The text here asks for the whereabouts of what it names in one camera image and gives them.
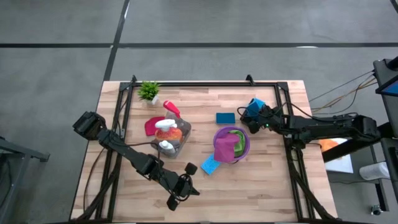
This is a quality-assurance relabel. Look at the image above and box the white sheet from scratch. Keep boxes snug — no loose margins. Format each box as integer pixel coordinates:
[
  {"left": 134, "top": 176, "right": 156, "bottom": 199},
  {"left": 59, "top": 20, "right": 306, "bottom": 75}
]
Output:
[{"left": 325, "top": 136, "right": 354, "bottom": 174}]

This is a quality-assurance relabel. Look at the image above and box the blue screen tablet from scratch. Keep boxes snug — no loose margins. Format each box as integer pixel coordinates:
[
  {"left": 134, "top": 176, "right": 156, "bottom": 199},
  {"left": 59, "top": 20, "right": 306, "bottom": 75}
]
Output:
[{"left": 375, "top": 75, "right": 398, "bottom": 96}]

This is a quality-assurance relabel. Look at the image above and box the green microfiber cloth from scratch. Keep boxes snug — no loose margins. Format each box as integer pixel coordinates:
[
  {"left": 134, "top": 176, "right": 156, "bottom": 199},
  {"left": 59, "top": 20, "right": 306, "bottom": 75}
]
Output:
[{"left": 229, "top": 129, "right": 247, "bottom": 157}]

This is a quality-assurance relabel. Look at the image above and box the small clear bottle white cap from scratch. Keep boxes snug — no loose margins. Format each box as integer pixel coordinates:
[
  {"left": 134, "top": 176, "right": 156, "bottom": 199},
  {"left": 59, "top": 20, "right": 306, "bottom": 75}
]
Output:
[{"left": 158, "top": 140, "right": 177, "bottom": 156}]

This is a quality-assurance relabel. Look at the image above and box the clear spray bottle red trigger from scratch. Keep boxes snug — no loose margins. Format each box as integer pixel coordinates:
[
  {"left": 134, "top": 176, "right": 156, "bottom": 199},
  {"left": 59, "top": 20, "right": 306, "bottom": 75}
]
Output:
[{"left": 162, "top": 100, "right": 187, "bottom": 125}]

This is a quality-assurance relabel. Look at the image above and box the black aluminium table frame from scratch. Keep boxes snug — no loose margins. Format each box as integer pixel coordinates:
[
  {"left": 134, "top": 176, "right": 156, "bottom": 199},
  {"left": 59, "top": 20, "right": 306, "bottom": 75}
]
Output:
[{"left": 70, "top": 74, "right": 338, "bottom": 223}]

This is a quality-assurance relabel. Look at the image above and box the grey cable bundle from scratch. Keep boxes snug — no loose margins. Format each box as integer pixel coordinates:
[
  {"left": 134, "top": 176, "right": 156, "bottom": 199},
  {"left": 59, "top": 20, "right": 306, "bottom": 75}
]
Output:
[{"left": 309, "top": 70, "right": 377, "bottom": 116}]

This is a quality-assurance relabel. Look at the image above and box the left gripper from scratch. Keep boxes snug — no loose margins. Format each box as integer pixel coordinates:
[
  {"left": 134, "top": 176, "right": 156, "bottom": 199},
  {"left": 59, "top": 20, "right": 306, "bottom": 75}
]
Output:
[{"left": 165, "top": 162, "right": 201, "bottom": 212}]

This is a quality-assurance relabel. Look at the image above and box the black stand beam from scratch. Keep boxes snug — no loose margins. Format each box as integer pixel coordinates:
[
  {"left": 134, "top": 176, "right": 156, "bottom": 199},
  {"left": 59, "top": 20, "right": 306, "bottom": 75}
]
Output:
[{"left": 322, "top": 122, "right": 398, "bottom": 163}]

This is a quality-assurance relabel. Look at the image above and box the magenta felt cloth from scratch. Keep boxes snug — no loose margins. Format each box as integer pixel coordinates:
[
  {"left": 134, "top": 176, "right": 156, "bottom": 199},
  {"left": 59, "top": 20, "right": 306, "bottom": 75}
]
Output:
[{"left": 213, "top": 133, "right": 241, "bottom": 164}]

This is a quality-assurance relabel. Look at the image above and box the purple plastic bucket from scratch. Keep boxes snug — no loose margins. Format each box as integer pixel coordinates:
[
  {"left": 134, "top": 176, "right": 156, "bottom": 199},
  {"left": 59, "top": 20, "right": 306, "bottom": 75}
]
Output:
[{"left": 213, "top": 125, "right": 251, "bottom": 165}]

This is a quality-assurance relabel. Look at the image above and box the green plant in white pot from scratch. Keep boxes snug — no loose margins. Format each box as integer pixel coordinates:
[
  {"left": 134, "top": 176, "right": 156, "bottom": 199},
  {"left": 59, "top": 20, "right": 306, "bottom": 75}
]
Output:
[{"left": 137, "top": 80, "right": 161, "bottom": 106}]

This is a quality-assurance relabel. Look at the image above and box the translucent grey plastic basket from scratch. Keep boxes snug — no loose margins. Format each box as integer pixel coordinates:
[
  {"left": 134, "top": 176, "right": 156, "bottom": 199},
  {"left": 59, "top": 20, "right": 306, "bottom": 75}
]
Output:
[{"left": 150, "top": 111, "right": 192, "bottom": 159}]

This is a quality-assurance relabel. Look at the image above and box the orange spray bottle white trigger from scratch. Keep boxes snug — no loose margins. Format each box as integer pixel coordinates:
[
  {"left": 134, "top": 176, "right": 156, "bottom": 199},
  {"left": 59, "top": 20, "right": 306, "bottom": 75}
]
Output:
[{"left": 154, "top": 118, "right": 183, "bottom": 144}]

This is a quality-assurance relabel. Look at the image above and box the blue sponge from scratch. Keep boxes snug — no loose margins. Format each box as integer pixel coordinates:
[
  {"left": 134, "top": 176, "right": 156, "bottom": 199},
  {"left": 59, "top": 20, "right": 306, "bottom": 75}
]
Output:
[
  {"left": 216, "top": 112, "right": 236, "bottom": 125},
  {"left": 200, "top": 153, "right": 222, "bottom": 176},
  {"left": 246, "top": 97, "right": 267, "bottom": 118}
]

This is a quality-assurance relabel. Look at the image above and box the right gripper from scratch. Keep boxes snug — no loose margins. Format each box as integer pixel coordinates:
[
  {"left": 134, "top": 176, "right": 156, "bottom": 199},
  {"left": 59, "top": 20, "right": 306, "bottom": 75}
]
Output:
[{"left": 239, "top": 105, "right": 282, "bottom": 135}]

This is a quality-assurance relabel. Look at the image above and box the white roll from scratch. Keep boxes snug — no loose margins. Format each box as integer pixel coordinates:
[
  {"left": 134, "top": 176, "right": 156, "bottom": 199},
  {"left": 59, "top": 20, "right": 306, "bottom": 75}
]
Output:
[{"left": 359, "top": 161, "right": 391, "bottom": 182}]

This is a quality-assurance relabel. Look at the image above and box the black equipment cart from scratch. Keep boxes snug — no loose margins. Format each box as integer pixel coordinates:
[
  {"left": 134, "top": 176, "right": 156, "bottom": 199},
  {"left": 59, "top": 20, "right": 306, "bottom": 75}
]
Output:
[{"left": 373, "top": 57, "right": 398, "bottom": 138}]

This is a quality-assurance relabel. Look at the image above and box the orange object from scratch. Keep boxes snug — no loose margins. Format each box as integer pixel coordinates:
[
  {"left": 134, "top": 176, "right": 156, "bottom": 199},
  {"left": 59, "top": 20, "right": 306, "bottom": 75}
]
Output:
[{"left": 319, "top": 138, "right": 342, "bottom": 153}]

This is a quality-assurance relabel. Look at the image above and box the grey metal table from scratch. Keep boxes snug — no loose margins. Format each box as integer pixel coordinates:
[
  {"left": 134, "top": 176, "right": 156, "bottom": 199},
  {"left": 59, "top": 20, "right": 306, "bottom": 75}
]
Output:
[{"left": 0, "top": 133, "right": 50, "bottom": 224}]

